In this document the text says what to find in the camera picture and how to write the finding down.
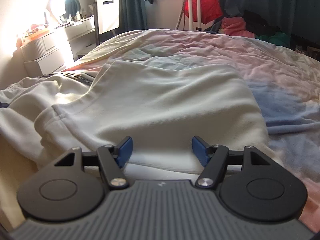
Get white dressing table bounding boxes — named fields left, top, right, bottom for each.
left=21, top=16, right=95, bottom=77

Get wavy frame vanity mirror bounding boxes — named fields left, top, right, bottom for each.
left=46, top=0, right=81, bottom=24

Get teal right curtain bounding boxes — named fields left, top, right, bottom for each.
left=219, top=0, right=319, bottom=44

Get pink garment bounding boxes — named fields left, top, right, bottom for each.
left=221, top=17, right=255, bottom=38

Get white black chair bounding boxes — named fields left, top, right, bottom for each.
left=77, top=0, right=120, bottom=58

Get red bag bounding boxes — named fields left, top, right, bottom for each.
left=184, top=0, right=223, bottom=24

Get silver tripod stand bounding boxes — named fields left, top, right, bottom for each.
left=175, top=0, right=203, bottom=32

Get black garment pile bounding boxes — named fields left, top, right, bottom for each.
left=243, top=10, right=281, bottom=36

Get pastel tie-dye bed cover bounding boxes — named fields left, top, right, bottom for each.
left=1, top=29, right=319, bottom=232

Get green garment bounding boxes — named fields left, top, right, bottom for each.
left=255, top=32, right=291, bottom=48

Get cream white sweatpants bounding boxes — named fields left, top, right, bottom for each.
left=1, top=61, right=278, bottom=179

